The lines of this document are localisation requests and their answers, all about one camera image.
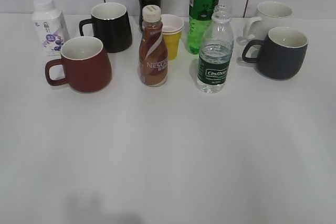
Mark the clear water bottle green label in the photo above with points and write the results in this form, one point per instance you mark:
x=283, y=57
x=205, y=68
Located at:
x=215, y=52

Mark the green soda bottle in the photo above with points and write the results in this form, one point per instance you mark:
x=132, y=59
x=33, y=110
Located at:
x=200, y=13

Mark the white yogurt drink bottle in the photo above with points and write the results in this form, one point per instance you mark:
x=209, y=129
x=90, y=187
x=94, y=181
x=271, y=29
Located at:
x=50, y=26

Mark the black ceramic mug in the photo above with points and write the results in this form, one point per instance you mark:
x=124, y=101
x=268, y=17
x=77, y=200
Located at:
x=110, y=23

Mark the white paper cup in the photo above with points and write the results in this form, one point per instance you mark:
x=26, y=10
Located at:
x=172, y=24

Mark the dark grey ceramic mug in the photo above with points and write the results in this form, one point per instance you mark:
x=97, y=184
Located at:
x=281, y=53

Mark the white ceramic mug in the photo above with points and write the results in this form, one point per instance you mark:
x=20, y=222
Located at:
x=268, y=15

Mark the yellow paper cup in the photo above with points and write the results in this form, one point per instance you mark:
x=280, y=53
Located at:
x=172, y=40

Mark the brown Nescafe coffee bottle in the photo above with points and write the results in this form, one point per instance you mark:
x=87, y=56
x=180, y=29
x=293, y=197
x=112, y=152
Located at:
x=153, y=56

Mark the red ceramic mug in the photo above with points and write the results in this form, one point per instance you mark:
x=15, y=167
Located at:
x=87, y=67

